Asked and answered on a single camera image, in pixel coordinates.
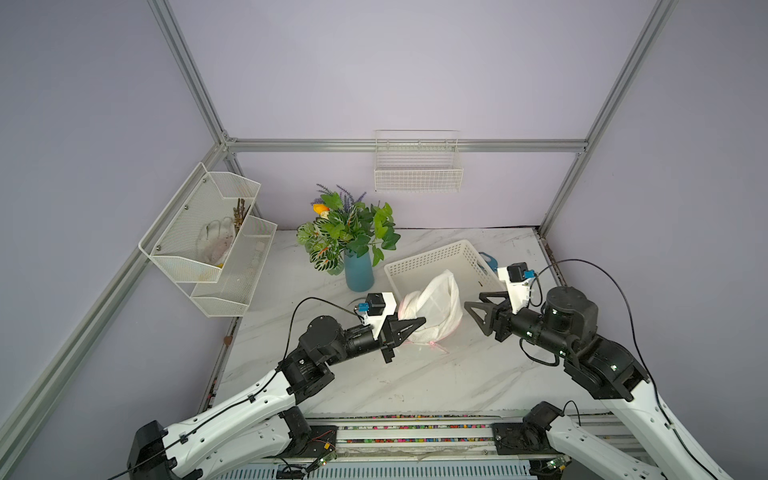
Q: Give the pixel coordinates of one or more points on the pink rimmed mesh laundry bag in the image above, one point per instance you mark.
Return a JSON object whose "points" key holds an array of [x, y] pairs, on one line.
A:
{"points": [[439, 304]]}

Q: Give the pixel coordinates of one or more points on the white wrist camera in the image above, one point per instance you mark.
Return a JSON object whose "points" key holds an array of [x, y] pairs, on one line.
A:
{"points": [[517, 278], [375, 309]]}

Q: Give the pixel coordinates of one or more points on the white mesh lower wall shelf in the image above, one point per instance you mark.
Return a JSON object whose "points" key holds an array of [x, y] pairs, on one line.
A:
{"points": [[232, 294]]}

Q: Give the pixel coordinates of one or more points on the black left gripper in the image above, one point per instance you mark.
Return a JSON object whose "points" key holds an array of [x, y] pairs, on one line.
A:
{"points": [[389, 336]]}

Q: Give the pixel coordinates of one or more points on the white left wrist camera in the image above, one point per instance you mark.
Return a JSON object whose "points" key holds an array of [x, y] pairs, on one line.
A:
{"points": [[375, 309]]}

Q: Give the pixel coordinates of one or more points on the white mesh wall shelf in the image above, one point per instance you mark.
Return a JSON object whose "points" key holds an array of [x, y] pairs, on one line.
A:
{"points": [[204, 197], [232, 294]]}

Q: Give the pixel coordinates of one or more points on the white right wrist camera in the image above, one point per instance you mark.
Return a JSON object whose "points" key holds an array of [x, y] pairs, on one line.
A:
{"points": [[517, 278]]}

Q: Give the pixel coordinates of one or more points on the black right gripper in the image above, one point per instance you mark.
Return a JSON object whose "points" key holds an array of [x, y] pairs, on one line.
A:
{"points": [[502, 313]]}

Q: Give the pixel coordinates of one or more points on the aluminium frame rail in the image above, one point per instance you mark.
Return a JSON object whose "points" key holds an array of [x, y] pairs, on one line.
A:
{"points": [[373, 145]]}

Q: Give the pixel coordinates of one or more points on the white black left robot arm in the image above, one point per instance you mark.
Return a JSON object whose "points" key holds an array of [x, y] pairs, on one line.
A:
{"points": [[264, 420]]}

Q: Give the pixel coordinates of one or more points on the green artificial plant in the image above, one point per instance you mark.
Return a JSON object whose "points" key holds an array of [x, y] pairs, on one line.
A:
{"points": [[346, 227]]}

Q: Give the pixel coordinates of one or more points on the white mesh upper wall shelf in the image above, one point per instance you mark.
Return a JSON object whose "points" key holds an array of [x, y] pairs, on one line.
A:
{"points": [[204, 197]]}

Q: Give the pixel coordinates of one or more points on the cream perforated plastic basket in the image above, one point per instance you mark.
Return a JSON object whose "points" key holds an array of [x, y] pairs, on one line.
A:
{"points": [[472, 273]]}

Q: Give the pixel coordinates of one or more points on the teal vase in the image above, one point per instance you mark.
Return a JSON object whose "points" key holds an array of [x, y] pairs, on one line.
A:
{"points": [[358, 271]]}

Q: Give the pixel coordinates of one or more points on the blue yellow garden fork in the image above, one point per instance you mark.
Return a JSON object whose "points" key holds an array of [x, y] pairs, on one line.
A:
{"points": [[490, 261]]}

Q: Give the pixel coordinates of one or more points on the white wire wall basket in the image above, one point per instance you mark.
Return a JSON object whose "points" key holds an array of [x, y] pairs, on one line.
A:
{"points": [[423, 171]]}

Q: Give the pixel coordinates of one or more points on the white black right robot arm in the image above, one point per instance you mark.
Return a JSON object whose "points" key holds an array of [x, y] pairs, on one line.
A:
{"points": [[566, 326]]}

